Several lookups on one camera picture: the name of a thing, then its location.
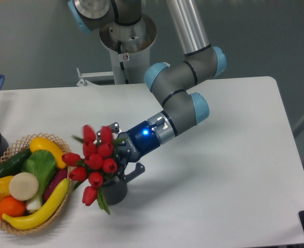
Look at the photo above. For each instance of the yellow banana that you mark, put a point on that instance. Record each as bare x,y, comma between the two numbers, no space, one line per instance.
44,213

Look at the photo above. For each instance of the yellow bell pepper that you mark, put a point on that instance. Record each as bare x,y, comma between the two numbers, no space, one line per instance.
4,186

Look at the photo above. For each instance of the green bok choy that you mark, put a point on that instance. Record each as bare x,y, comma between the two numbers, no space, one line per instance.
42,165

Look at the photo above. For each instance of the green cucumber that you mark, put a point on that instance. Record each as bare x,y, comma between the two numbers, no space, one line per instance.
13,165

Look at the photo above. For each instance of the beige round disc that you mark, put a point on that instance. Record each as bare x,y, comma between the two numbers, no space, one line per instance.
23,186

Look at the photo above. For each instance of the purple sweet potato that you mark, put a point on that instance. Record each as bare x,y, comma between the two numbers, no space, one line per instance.
57,178

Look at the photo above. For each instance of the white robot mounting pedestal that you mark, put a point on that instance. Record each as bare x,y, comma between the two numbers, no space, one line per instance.
127,68

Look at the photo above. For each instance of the yellow squash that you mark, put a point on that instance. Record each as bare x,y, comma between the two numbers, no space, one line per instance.
43,143

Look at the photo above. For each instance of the orange fruit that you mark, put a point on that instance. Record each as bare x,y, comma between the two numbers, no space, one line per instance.
12,207

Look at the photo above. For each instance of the woven wicker basket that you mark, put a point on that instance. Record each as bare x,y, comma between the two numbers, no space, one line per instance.
21,145

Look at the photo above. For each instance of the dark grey ribbed vase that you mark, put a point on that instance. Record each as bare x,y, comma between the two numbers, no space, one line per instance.
115,190

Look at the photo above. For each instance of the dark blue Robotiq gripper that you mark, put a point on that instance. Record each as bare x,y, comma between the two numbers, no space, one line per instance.
134,144

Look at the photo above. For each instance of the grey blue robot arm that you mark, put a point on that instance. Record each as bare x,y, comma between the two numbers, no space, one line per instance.
128,34

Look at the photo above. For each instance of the red tulip bouquet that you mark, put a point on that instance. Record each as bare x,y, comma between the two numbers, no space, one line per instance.
97,166

